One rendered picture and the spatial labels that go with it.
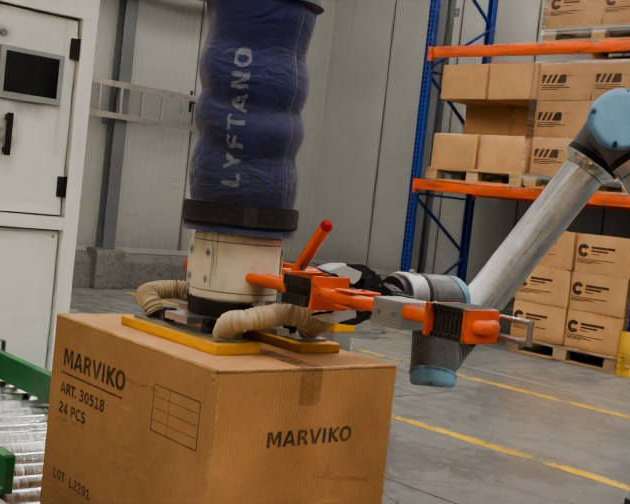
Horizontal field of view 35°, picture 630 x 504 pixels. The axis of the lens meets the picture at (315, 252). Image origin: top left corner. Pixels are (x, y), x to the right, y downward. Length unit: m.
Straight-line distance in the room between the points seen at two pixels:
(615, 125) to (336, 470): 0.81
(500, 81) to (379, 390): 8.69
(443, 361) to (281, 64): 0.64
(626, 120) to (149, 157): 10.39
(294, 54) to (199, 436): 0.73
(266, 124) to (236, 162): 0.09
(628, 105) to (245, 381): 0.86
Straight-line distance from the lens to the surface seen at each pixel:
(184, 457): 1.73
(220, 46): 1.91
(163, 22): 12.24
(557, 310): 9.85
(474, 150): 10.49
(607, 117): 1.94
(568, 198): 2.08
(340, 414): 1.82
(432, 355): 1.95
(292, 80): 1.90
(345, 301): 1.67
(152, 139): 12.11
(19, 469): 2.49
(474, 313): 1.48
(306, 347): 1.89
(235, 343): 1.81
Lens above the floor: 1.23
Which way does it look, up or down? 3 degrees down
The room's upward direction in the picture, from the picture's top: 6 degrees clockwise
